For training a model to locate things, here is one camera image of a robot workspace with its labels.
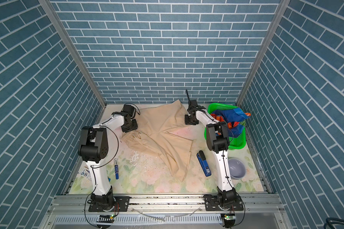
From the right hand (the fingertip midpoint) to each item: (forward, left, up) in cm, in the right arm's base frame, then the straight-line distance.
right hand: (187, 121), depth 109 cm
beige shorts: (-16, +24, +1) cm, 28 cm away
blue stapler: (-33, -12, 0) cm, 35 cm away
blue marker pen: (-42, +40, 0) cm, 58 cm away
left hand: (-11, +38, +3) cm, 40 cm away
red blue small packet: (-43, +59, 0) cm, 73 cm away
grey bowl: (-34, -32, -1) cm, 47 cm away
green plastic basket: (-20, -33, +5) cm, 39 cm away
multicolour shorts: (-8, -30, +16) cm, 34 cm away
